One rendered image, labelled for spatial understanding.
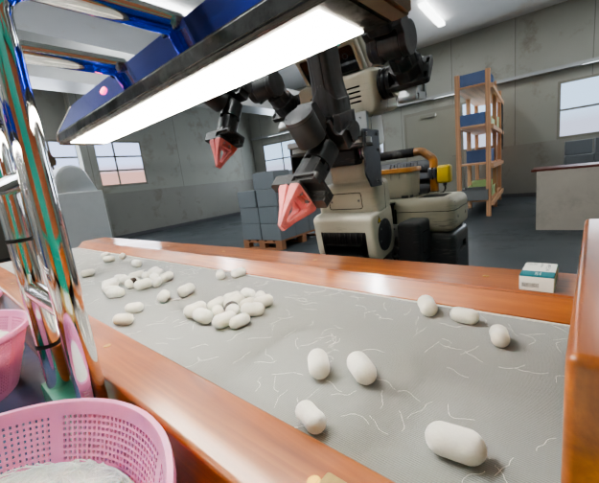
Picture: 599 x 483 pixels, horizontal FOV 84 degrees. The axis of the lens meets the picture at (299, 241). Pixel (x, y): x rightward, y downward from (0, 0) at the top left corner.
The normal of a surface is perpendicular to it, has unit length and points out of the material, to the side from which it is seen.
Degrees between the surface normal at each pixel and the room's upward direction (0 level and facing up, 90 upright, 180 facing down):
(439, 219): 90
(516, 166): 90
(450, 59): 90
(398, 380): 0
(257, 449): 0
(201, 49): 90
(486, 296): 45
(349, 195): 98
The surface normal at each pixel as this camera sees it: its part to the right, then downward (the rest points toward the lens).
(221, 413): -0.11, -0.98
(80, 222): 0.78, 0.03
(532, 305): -0.54, -0.54
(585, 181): -0.60, 0.22
